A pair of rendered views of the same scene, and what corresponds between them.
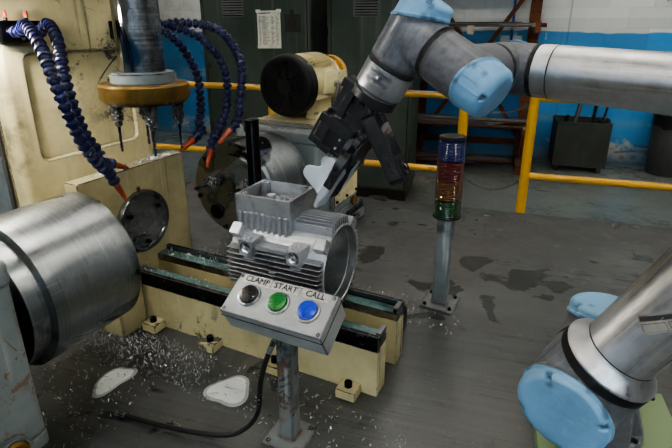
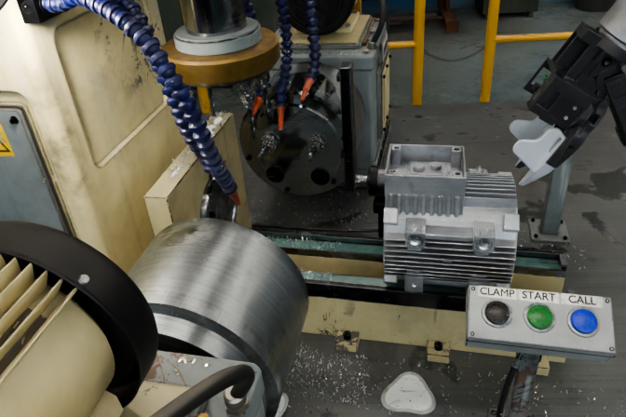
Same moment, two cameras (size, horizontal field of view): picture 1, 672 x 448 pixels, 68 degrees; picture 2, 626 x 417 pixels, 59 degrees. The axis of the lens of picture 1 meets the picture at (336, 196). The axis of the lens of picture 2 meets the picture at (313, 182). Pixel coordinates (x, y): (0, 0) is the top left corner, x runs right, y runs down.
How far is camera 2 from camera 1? 0.50 m
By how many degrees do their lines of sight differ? 16
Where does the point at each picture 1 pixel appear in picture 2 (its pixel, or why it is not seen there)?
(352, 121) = (588, 82)
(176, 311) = not seen: hidden behind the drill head
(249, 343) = (398, 332)
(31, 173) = (89, 191)
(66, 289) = (278, 356)
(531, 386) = not seen: outside the picture
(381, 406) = (577, 372)
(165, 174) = (225, 146)
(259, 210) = (419, 191)
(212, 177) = (271, 136)
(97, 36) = not seen: outside the picture
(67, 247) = (259, 304)
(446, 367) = not seen: hidden behind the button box
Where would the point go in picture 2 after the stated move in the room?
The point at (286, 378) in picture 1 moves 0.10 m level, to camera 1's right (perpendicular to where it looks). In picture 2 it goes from (528, 384) to (592, 368)
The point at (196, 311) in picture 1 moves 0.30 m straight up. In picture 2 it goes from (322, 309) to (310, 165)
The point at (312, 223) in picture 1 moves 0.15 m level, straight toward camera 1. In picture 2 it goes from (486, 195) to (548, 254)
